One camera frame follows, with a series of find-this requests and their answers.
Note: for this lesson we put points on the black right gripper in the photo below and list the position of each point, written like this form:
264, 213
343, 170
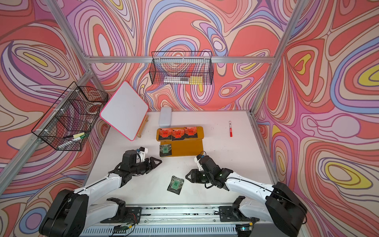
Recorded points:
193, 179

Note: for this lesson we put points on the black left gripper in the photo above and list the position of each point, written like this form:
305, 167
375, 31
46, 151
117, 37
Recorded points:
152, 165

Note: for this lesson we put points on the green tea bag large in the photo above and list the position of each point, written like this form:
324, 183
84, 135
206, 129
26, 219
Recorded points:
165, 150

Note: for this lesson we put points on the green tea bag small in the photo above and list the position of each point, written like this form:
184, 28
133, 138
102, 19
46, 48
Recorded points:
175, 185

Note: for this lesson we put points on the red tea bag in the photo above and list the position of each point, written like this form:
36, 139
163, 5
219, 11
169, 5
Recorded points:
178, 134
165, 134
190, 132

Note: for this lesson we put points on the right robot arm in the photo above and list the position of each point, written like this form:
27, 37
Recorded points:
275, 203

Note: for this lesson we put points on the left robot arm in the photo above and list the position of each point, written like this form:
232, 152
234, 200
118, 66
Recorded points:
73, 211

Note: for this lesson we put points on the yellow wooden two-tier shelf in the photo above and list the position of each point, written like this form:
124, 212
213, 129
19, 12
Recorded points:
188, 146

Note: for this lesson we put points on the wooden whiteboard stand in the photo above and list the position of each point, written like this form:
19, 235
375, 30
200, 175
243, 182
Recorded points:
143, 124

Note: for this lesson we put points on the white plastic box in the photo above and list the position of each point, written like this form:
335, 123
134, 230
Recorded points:
165, 117

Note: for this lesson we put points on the red whiteboard marker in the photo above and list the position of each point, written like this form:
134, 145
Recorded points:
230, 129

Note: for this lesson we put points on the pink-framed whiteboard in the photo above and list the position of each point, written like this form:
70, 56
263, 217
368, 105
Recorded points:
125, 111

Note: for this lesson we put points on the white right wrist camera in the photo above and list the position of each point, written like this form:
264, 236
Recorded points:
197, 161

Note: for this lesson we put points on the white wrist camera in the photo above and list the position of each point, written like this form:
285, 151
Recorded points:
197, 161
141, 154

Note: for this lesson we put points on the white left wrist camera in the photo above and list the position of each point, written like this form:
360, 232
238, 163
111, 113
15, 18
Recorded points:
141, 154

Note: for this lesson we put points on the black wire basket left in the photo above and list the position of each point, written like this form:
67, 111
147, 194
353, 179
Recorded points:
68, 123

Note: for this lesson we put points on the black wire basket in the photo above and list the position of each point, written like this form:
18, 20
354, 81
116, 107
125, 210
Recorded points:
182, 68
68, 123

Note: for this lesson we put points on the black wire basket back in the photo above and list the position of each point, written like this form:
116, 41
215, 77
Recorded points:
182, 68

